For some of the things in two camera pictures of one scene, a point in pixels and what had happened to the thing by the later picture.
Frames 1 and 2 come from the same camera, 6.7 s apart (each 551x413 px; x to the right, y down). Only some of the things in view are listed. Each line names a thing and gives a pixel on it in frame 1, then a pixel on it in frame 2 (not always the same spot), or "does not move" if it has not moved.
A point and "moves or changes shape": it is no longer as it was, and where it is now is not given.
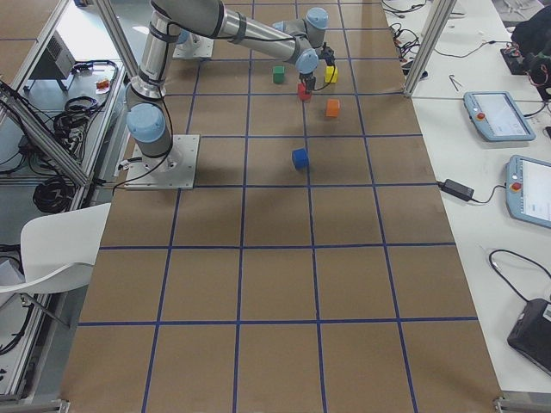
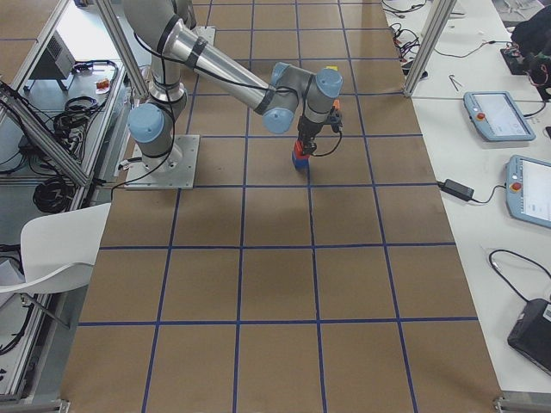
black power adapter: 457,189 does not move
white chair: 58,250 does not move
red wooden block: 302,92 moves or changes shape
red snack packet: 102,86 does not move
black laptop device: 531,335 does not move
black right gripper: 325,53 -> 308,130
